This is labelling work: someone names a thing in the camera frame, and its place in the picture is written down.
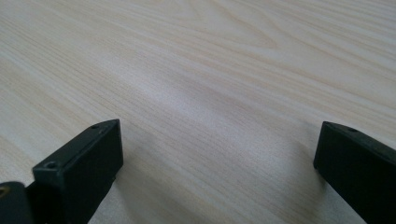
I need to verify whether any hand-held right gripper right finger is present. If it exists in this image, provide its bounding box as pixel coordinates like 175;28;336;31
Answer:
313;120;396;224

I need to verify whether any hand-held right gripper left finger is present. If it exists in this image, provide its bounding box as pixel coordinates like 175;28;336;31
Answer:
25;119;124;224

